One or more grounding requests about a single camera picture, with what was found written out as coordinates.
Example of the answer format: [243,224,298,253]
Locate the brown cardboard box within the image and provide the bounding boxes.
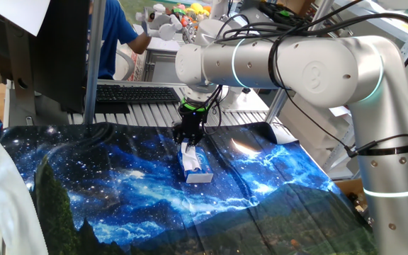
[336,178,366,213]

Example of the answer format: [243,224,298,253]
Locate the galaxy print tablecloth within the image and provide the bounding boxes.
[0,121,378,255]

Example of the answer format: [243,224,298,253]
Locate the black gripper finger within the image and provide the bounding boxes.
[188,131,205,147]
[172,123,191,154]

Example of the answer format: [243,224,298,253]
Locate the aluminium frame strut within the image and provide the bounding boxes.
[263,88,290,124]

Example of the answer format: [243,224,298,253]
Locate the white foam packaging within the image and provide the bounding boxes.
[278,102,353,167]

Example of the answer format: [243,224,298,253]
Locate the grey monitor stand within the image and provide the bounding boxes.
[4,21,38,127]

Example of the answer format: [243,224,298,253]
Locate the white cloth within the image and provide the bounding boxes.
[0,132,49,255]

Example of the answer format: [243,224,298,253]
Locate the white paper napkin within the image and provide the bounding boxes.
[181,141,202,172]

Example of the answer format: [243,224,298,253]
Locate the grey workbench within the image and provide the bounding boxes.
[142,49,191,84]

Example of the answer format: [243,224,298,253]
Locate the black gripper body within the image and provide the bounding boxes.
[176,109,208,138]

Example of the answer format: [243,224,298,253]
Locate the white articulated haptic device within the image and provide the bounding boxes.
[135,3,191,42]

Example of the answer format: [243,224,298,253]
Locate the black keyboard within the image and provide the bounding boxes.
[96,84,182,105]

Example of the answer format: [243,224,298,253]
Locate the bare person forearm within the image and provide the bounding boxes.
[127,31,152,55]

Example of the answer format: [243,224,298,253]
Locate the white box with red print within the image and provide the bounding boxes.
[127,47,149,82]

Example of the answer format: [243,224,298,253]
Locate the person in blue shirt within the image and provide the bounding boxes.
[87,0,140,79]

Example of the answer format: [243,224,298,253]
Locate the black computer monitor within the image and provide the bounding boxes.
[0,0,91,115]

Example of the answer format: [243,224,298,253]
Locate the blue tissue pack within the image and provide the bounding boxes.
[177,141,215,184]

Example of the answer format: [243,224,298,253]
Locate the black flat pad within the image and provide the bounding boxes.
[85,101,131,115]

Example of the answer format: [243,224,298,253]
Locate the black cable strap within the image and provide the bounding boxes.
[358,140,408,157]

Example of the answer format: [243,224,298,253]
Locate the white paper sheet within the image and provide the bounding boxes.
[0,0,51,37]

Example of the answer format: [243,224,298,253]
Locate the black plastic tray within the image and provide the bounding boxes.
[259,1,313,28]

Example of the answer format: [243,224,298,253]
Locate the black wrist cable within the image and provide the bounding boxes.
[200,84,225,137]

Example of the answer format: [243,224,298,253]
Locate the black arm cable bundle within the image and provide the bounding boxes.
[214,10,408,142]

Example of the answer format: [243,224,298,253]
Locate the aluminium frame post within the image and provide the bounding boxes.
[83,0,108,125]

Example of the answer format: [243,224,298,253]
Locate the white office chair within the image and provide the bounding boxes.
[110,45,135,81]

